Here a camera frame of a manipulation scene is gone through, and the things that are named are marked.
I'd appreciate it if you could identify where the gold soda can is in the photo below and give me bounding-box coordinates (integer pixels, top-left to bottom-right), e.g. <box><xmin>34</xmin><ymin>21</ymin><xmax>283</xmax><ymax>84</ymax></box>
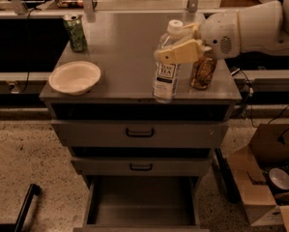
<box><xmin>190</xmin><ymin>56</ymin><xmax>217</xmax><ymax>90</ymax></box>

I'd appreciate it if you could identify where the white paper bowl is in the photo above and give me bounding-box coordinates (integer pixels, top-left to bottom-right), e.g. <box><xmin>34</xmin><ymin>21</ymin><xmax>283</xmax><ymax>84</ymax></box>
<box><xmin>48</xmin><ymin>61</ymin><xmax>101</xmax><ymax>96</ymax></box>

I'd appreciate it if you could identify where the black cable at right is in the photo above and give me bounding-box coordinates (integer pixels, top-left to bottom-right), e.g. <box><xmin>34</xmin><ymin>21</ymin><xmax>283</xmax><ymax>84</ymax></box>
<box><xmin>230</xmin><ymin>66</ymin><xmax>255</xmax><ymax>119</ymax></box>

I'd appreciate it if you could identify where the grey drawer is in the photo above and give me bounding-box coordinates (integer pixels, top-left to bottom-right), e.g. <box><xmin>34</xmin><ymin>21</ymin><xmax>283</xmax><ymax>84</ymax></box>
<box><xmin>52</xmin><ymin>120</ymin><xmax>228</xmax><ymax>148</ymax></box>
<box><xmin>72</xmin><ymin>176</ymin><xmax>210</xmax><ymax>232</ymax></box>
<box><xmin>72</xmin><ymin>157</ymin><xmax>211</xmax><ymax>176</ymax></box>

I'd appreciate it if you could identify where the black bar beside cabinet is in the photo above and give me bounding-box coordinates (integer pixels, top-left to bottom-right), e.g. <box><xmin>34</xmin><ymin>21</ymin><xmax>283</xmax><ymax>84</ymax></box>
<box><xmin>215</xmin><ymin>148</ymin><xmax>240</xmax><ymax>203</ymax></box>

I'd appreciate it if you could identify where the brown cardboard box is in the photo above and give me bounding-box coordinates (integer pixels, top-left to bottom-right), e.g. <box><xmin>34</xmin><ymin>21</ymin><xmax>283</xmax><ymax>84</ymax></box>
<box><xmin>227</xmin><ymin>124</ymin><xmax>289</xmax><ymax>232</ymax></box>

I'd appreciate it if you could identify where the green soda can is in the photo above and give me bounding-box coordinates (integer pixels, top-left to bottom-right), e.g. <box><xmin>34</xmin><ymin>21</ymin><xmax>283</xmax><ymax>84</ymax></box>
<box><xmin>63</xmin><ymin>14</ymin><xmax>87</xmax><ymax>52</ymax></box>

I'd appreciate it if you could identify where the black cable at left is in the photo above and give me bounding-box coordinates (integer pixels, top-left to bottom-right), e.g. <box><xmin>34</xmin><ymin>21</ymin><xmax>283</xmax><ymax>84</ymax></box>
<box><xmin>20</xmin><ymin>7</ymin><xmax>43</xmax><ymax>94</ymax></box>

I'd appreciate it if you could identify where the grey drawer cabinet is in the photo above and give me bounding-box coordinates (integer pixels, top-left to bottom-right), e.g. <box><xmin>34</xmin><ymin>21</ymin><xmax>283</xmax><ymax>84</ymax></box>
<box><xmin>39</xmin><ymin>12</ymin><xmax>244</xmax><ymax>232</ymax></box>

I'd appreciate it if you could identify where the bottom grey drawer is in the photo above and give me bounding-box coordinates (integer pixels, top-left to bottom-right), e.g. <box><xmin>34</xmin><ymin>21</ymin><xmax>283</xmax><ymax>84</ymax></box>
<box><xmin>72</xmin><ymin>176</ymin><xmax>210</xmax><ymax>232</ymax></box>

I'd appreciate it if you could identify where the middle grey drawer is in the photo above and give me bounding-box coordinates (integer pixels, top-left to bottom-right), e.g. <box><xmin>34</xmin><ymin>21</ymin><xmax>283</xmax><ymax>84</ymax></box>
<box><xmin>72</xmin><ymin>157</ymin><xmax>211</xmax><ymax>176</ymax></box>

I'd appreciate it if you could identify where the black stand leg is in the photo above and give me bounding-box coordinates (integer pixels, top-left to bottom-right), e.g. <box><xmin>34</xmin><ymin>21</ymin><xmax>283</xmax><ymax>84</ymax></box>
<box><xmin>0</xmin><ymin>184</ymin><xmax>41</xmax><ymax>232</ymax></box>

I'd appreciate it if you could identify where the clear plastic tea bottle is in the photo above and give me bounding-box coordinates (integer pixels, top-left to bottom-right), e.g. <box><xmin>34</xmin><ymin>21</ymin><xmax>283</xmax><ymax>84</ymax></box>
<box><xmin>153</xmin><ymin>19</ymin><xmax>183</xmax><ymax>103</ymax></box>

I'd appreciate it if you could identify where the top grey drawer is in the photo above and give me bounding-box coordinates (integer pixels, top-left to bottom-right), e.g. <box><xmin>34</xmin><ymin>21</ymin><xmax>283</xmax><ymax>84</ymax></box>
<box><xmin>52</xmin><ymin>120</ymin><xmax>228</xmax><ymax>148</ymax></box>

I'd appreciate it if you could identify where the white bowl in box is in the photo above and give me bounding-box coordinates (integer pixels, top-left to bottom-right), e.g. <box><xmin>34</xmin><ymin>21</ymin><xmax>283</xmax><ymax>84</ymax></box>
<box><xmin>269</xmin><ymin>168</ymin><xmax>289</xmax><ymax>190</ymax></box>

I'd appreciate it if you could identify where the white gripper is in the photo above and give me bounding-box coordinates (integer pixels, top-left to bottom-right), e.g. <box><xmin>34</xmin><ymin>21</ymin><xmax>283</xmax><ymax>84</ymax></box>
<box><xmin>154</xmin><ymin>12</ymin><xmax>241</xmax><ymax>64</ymax></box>

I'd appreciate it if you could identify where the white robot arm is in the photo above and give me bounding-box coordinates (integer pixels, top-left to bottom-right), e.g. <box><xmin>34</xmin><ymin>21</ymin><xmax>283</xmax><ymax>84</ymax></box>
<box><xmin>155</xmin><ymin>0</ymin><xmax>289</xmax><ymax>64</ymax></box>

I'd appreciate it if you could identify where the black cable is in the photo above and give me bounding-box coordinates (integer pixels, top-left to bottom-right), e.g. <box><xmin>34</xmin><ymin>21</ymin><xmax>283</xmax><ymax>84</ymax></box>
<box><xmin>230</xmin><ymin>66</ymin><xmax>255</xmax><ymax>119</ymax></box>
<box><xmin>20</xmin><ymin>7</ymin><xmax>43</xmax><ymax>94</ymax></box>

